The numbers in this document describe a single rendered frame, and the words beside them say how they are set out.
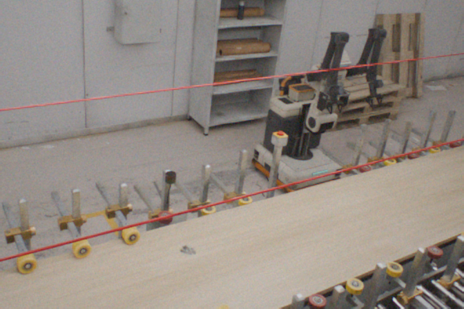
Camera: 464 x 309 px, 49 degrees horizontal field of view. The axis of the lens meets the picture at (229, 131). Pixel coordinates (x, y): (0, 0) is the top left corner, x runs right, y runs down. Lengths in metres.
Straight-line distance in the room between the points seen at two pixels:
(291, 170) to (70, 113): 2.32
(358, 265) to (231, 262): 0.65
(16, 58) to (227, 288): 3.35
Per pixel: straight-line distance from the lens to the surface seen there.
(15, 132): 5.41
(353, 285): 2.63
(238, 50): 5.54
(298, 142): 4.87
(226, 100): 6.20
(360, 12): 7.17
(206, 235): 2.73
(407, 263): 3.06
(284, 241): 2.78
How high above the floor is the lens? 2.58
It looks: 26 degrees down
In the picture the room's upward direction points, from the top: 7 degrees clockwise
